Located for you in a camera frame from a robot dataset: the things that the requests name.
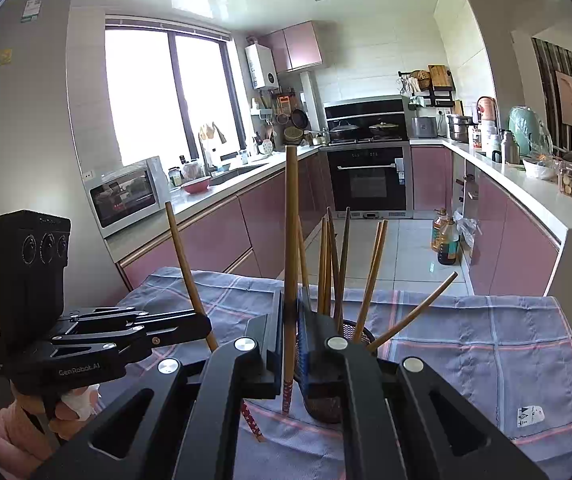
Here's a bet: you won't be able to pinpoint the kitchen window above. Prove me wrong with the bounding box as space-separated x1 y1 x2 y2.
105 27 247 167

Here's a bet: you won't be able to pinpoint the person's left forearm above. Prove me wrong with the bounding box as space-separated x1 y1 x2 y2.
0 382 62 478

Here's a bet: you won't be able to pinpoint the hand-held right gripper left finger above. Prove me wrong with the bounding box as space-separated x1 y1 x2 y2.
28 289 284 480

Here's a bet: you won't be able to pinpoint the pink electric kettle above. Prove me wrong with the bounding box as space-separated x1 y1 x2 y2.
476 96 497 123

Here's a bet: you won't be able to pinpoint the black mesh utensil holder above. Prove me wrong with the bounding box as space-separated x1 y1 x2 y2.
298 310 379 423

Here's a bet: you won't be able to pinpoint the wall rack with cutting board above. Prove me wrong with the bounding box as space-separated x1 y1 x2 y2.
398 64 454 108

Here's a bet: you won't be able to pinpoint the pink kitchen base cabinets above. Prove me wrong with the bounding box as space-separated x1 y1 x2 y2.
118 145 562 301

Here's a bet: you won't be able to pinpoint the pink wall cabinet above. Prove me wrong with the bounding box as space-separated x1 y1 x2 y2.
261 21 323 73

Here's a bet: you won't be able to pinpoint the black built-in oven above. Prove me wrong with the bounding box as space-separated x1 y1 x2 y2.
326 144 412 218

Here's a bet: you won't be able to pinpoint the person's left hand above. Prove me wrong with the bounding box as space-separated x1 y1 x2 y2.
47 384 101 437

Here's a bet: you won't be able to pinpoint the stainless steel pot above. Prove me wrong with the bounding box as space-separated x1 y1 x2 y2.
447 114 472 143

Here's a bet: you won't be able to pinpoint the green air fryer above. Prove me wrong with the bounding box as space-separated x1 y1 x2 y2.
508 106 552 155

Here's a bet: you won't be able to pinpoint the grey refrigerator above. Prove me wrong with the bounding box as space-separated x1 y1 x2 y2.
0 0 132 361

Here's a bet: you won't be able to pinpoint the pink bowl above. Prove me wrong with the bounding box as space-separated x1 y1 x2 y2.
181 176 212 195

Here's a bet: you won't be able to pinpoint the dark brown wooden chopstick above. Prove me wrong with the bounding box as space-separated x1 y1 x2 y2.
337 207 352 333

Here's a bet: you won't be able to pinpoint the silver toaster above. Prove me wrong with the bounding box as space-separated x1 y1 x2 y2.
411 116 439 139

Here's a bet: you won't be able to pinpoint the black wok with lid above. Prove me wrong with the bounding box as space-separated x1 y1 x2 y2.
328 120 362 141
368 120 401 139

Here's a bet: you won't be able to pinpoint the dark cooking oil bottle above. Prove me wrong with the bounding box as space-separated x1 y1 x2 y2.
438 217 459 266

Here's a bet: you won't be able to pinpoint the framed wall art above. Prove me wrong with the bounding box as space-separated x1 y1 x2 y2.
531 37 572 131

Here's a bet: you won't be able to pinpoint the yellow cooking oil bottle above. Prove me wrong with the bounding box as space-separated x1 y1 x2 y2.
431 208 449 253

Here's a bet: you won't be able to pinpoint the grey plaid tablecloth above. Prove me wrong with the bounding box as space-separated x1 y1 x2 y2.
116 266 572 480

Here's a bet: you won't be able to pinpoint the clear plastic bag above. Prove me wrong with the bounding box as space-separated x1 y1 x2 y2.
453 210 482 252

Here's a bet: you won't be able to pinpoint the stainless steel thermos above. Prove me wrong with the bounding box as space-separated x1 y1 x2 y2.
501 130 521 165

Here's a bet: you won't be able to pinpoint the hanging kitchen utensils rack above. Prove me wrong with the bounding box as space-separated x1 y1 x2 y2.
250 89 312 145

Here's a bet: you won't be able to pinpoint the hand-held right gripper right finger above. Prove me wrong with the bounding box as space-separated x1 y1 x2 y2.
296 290 549 480

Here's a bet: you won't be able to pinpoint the black range hood and stove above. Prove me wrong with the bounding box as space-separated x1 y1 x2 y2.
323 97 409 143

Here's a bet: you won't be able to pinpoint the white countertop oven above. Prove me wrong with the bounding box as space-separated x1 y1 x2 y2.
84 156 172 240

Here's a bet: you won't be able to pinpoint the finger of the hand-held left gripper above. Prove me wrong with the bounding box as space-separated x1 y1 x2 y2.
57 306 201 334
48 311 213 363

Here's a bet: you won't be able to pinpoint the white water heater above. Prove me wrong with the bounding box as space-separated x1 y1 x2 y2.
245 42 279 89

